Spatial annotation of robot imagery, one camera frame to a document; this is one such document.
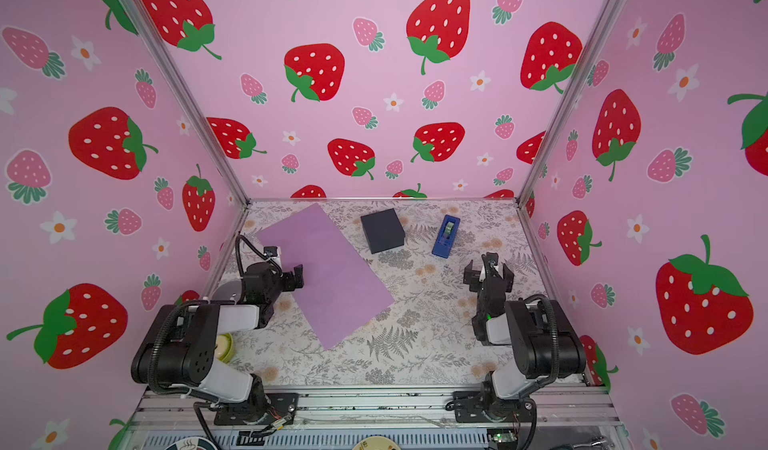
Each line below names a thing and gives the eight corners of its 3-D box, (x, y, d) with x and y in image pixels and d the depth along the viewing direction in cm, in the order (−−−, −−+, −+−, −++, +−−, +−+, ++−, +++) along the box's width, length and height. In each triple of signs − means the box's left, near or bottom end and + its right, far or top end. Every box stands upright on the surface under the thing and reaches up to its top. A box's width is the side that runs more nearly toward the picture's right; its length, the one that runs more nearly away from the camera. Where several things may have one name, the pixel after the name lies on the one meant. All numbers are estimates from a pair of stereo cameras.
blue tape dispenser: (432, 254, 107) (434, 241, 101) (442, 226, 116) (445, 213, 110) (448, 259, 106) (451, 246, 100) (457, 230, 114) (460, 217, 109)
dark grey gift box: (371, 254, 107) (370, 242, 102) (362, 227, 115) (360, 216, 110) (404, 244, 110) (405, 233, 105) (393, 219, 118) (393, 208, 113)
